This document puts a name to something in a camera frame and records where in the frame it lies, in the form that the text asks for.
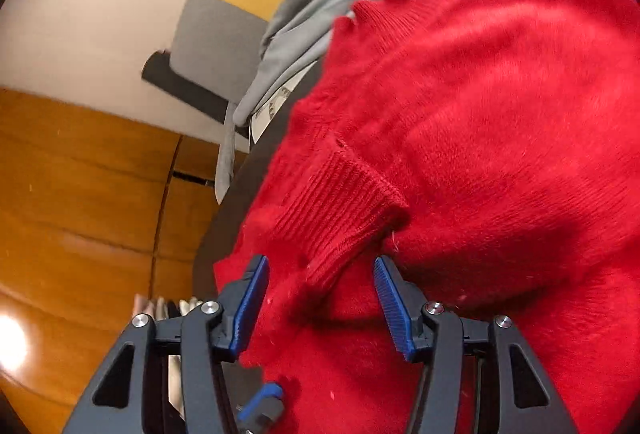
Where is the wooden wardrobe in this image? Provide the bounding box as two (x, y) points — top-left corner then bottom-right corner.
(0, 86), (251, 420)

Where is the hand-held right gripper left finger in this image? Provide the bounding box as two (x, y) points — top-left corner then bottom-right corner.
(62, 255), (271, 434)

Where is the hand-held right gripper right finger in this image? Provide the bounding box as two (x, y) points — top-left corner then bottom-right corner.
(374, 256), (581, 434)

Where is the red knit sweater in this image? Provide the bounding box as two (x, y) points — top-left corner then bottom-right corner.
(214, 0), (640, 434)

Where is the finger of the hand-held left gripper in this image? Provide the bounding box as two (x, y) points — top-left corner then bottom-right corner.
(237, 381), (286, 432)

